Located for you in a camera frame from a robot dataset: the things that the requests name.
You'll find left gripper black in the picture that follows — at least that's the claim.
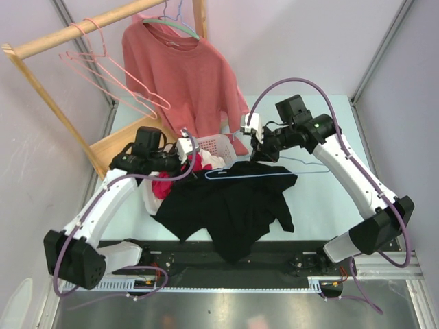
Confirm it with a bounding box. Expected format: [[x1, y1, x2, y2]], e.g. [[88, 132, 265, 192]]
[[149, 144, 197, 185]]

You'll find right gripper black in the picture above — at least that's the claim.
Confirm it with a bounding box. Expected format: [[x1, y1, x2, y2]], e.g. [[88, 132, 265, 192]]
[[250, 125, 296, 163]]

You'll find light blue wire hanger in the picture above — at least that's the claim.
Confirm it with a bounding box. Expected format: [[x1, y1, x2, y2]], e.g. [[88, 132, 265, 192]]
[[204, 156, 330, 180]]

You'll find black t shirt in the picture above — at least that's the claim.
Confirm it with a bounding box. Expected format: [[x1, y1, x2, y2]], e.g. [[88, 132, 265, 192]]
[[153, 161, 298, 263]]

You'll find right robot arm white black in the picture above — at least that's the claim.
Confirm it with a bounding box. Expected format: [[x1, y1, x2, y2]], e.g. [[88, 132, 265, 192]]
[[241, 95, 414, 275]]

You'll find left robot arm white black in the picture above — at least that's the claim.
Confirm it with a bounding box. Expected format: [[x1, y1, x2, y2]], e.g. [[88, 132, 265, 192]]
[[43, 127, 200, 297]]

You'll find salmon red t shirt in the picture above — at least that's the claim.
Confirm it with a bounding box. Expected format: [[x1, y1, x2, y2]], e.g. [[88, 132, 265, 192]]
[[121, 14, 249, 138]]

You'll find green hanger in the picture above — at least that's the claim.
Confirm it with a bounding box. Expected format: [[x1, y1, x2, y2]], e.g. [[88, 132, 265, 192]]
[[142, 19, 200, 40]]

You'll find magenta pink garment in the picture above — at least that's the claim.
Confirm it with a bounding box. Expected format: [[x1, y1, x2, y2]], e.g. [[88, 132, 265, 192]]
[[152, 153, 212, 200]]

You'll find white garment in basket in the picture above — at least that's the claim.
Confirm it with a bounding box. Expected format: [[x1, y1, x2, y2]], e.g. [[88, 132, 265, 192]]
[[143, 150, 227, 213]]

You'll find white plastic laundry basket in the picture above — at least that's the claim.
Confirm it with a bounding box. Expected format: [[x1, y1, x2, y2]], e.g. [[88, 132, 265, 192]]
[[142, 133, 239, 217]]

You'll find wooden clothes rack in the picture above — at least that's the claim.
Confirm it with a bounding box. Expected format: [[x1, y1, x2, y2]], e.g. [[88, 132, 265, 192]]
[[0, 0, 206, 179]]

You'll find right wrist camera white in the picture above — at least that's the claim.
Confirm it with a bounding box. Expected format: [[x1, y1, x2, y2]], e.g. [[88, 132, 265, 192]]
[[239, 113, 263, 144]]

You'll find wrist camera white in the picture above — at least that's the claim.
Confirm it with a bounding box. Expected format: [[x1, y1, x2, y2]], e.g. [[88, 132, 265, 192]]
[[176, 128, 200, 164], [239, 113, 263, 144]]

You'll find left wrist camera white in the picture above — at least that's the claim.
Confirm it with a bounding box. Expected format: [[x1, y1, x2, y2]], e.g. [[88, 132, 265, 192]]
[[176, 128, 200, 164]]

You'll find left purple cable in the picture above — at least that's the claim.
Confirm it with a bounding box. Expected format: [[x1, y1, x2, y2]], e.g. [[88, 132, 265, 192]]
[[53, 128, 198, 309]]

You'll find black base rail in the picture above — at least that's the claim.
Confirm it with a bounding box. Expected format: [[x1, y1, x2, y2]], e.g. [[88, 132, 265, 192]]
[[97, 239, 357, 289]]

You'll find pink wire hanger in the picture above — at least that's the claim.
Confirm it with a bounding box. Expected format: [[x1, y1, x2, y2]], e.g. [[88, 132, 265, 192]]
[[59, 18, 171, 120], [59, 18, 161, 120]]

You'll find white cable duct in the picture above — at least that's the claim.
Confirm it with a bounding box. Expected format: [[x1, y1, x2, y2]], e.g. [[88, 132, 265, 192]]
[[88, 276, 344, 293]]

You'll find blue wire hanger far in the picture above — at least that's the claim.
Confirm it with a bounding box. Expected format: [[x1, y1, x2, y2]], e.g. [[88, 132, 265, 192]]
[[162, 0, 194, 32]]

